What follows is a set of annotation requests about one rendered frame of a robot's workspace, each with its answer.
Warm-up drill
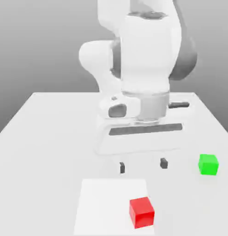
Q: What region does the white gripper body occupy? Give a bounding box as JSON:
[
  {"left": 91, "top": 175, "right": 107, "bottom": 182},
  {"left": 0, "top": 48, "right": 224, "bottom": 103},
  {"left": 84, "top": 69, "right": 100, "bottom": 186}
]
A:
[{"left": 94, "top": 118, "right": 185, "bottom": 156}]

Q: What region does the small green cube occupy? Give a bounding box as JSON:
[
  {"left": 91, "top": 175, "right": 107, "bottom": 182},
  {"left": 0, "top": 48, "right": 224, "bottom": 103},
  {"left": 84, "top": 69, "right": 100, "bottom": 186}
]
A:
[{"left": 198, "top": 153, "right": 220, "bottom": 176}]

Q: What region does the small red cube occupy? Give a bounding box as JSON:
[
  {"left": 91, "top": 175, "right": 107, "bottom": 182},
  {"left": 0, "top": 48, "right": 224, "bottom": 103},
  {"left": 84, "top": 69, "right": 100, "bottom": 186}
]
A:
[{"left": 129, "top": 196, "right": 156, "bottom": 230}]

